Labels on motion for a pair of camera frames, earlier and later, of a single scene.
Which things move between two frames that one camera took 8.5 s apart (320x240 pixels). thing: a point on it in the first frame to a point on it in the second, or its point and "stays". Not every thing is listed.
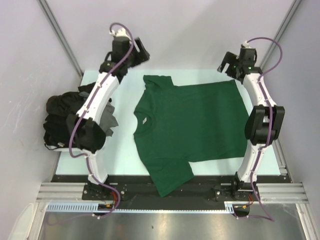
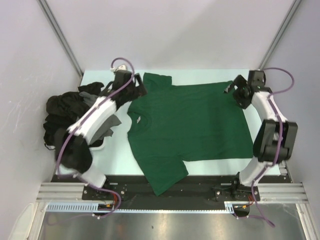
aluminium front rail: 77,192 stays
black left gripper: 142,56 to 138,91
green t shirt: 174,125 stays
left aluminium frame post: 52,20 stays
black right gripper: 231,59 to 240,82
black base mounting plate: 201,189 stays
